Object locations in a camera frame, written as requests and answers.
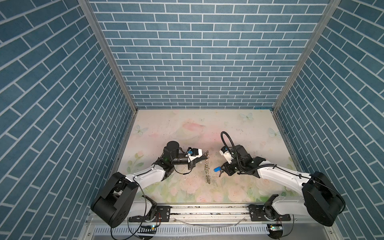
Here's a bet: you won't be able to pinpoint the large metal keyring band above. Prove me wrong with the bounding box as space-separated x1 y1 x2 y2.
204 151 211 184

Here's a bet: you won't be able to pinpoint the blue tagged key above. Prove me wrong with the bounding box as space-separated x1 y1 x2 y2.
214 167 224 178

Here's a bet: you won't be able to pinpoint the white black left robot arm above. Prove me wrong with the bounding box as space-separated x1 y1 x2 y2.
91 141 209 228

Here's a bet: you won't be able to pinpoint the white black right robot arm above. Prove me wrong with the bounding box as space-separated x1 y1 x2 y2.
216 132 346 227

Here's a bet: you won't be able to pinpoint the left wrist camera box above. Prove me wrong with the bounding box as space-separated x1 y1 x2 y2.
187 147 203 157

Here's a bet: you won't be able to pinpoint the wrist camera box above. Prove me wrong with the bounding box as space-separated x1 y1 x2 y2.
219 150 234 164
187 147 203 157

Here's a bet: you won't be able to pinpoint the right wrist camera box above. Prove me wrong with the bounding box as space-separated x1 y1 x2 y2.
219 150 234 164

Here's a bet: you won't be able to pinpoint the aluminium front rail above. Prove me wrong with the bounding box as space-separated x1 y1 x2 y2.
86 202 331 226

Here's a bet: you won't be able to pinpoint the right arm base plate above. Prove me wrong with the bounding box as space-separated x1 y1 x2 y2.
247 204 291 222

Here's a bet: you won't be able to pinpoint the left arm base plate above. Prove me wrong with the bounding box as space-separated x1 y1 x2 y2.
129 206 171 223

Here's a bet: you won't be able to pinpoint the perforated cable duct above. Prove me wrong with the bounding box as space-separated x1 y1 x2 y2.
93 224 269 238

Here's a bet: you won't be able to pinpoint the aluminium left corner post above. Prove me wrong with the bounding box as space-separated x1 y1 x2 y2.
78 0 138 114

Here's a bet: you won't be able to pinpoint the aluminium corner post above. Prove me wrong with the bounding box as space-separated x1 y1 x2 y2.
78 0 138 114
272 0 341 115

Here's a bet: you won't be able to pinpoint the aluminium right corner post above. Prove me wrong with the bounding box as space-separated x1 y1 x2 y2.
272 0 341 115

